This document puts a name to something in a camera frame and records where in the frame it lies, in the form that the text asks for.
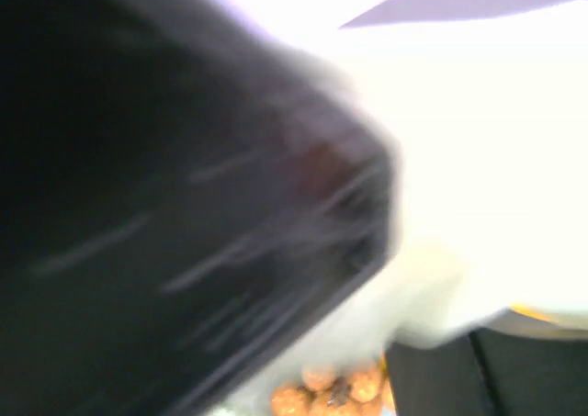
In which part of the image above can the pale green plastic bag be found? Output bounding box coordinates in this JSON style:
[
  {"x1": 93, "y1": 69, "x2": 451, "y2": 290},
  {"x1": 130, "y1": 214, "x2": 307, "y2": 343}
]
[{"x1": 213, "y1": 0, "x2": 587, "y2": 415}]

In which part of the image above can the brown longan cluster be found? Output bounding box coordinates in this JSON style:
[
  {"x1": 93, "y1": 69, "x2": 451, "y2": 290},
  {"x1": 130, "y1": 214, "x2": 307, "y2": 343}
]
[{"x1": 268, "y1": 359, "x2": 396, "y2": 416}]

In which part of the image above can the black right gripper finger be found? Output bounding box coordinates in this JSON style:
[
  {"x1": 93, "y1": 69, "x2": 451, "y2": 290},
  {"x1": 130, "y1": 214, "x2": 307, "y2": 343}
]
[{"x1": 386, "y1": 329, "x2": 587, "y2": 416}]

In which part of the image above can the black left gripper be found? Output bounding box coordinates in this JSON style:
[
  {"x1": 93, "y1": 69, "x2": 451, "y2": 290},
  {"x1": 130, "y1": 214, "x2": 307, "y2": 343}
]
[{"x1": 1, "y1": 0, "x2": 396, "y2": 415}]

